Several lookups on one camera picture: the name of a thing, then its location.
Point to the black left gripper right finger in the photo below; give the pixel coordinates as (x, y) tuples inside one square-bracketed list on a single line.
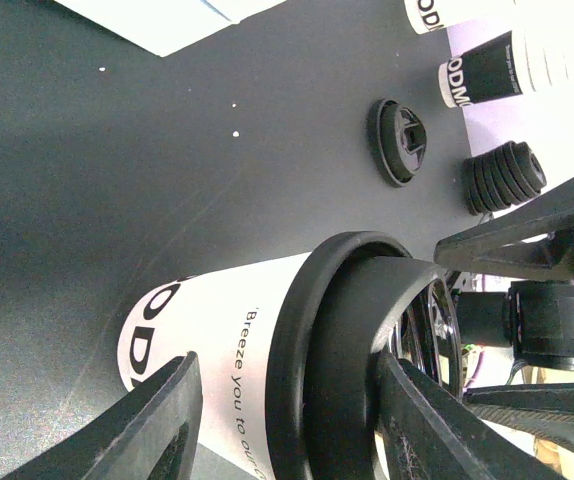
[(429, 434)]

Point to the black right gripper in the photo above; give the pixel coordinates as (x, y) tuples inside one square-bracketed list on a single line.
[(534, 242)]

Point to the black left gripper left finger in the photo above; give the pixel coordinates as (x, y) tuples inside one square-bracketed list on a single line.
[(151, 433)]

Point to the light blue paper bag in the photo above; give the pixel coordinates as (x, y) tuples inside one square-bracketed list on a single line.
[(163, 27)]

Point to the single white paper cup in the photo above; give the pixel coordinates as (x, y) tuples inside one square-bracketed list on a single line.
[(227, 318), (427, 16)]

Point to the stack of black lids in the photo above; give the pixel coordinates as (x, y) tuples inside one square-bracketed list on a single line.
[(508, 175)]

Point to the stack of white paper cups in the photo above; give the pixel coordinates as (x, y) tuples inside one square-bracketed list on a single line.
[(526, 60)]

